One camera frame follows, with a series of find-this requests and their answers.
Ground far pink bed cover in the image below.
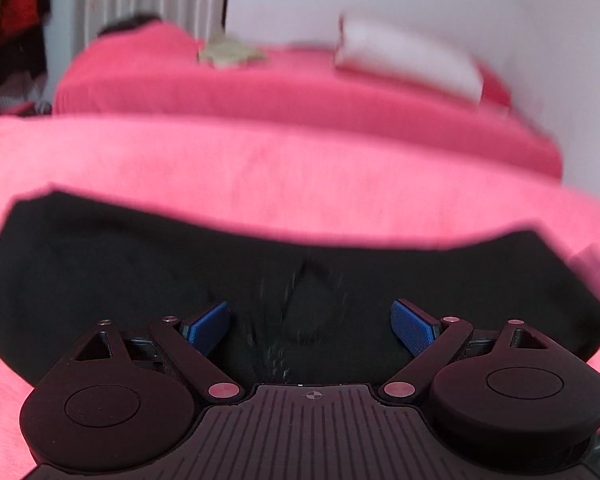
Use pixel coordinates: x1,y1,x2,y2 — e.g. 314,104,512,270
53,21,562,179

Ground folded red blanket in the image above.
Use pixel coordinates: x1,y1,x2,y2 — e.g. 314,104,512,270
478,64,512,108

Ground olive green cloth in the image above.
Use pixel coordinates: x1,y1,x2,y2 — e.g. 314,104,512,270
197,36,268,70

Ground black pants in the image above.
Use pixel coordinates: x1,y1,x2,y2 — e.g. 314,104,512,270
0,192,600,386

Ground cluttered clothes shelf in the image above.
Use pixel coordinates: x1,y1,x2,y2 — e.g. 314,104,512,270
0,0,50,115

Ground white pink pillow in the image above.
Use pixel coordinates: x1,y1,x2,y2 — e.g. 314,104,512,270
334,13,484,104

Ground pink bed cover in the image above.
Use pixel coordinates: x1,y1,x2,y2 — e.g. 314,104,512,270
53,21,562,179
0,116,600,479

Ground dark garment on far bed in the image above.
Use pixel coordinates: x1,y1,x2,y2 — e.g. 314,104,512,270
97,13,162,38

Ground near pink bed cover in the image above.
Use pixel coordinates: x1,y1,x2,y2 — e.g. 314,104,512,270
0,116,600,479

